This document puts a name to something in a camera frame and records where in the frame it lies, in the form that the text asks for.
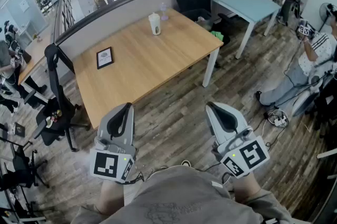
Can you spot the black mesh office chair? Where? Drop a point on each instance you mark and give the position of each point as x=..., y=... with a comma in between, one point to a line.
x=21, y=165

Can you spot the person's left forearm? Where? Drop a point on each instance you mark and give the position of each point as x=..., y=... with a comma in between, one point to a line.
x=110, y=196

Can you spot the person's shoe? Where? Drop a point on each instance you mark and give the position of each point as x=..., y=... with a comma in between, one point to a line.
x=186, y=163

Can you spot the black slim office chair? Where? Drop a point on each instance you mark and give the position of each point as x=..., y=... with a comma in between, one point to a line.
x=54, y=80

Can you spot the green cloth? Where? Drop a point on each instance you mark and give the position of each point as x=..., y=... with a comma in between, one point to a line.
x=217, y=35

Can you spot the person's grey shirt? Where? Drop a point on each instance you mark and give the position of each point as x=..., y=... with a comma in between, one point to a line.
x=179, y=196

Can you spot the white lidded cup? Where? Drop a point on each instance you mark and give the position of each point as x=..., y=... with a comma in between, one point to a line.
x=156, y=28

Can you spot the person's right forearm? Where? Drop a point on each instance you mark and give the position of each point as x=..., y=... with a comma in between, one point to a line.
x=245, y=188

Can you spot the black picture frame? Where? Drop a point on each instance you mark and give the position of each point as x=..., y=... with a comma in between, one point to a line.
x=105, y=58

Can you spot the white power strip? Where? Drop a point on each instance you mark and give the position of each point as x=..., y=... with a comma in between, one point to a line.
x=280, y=120

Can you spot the black storage box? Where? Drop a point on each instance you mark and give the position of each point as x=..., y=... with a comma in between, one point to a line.
x=226, y=39

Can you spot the light blue table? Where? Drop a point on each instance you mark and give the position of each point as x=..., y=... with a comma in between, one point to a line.
x=245, y=5

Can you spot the discarded flower scraps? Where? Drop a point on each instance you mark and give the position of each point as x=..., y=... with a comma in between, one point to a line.
x=204, y=22

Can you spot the black standing fan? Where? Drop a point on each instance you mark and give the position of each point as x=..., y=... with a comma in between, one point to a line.
x=324, y=10

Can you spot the purple hourglass-shaped ornament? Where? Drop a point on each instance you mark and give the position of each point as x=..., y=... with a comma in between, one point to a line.
x=164, y=10

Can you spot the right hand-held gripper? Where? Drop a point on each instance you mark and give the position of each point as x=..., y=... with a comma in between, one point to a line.
x=250, y=157

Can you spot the grey partition with black rail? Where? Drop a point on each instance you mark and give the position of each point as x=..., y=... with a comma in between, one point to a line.
x=131, y=9

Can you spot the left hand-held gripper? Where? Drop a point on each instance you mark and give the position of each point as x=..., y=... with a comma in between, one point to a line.
x=105, y=165

